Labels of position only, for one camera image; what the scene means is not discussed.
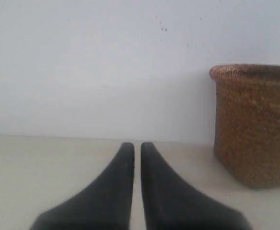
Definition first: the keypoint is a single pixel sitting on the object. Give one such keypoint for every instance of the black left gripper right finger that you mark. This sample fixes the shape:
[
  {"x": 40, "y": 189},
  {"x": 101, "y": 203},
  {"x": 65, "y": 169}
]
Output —
[{"x": 170, "y": 203}]

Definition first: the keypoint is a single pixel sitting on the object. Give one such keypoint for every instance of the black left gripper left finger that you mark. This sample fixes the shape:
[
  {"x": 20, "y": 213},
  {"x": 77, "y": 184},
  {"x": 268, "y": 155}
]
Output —
[{"x": 105, "y": 204}]

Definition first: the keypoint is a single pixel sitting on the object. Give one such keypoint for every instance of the brown woven basket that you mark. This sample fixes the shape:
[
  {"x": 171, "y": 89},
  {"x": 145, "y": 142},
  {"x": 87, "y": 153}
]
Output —
[{"x": 247, "y": 125}]

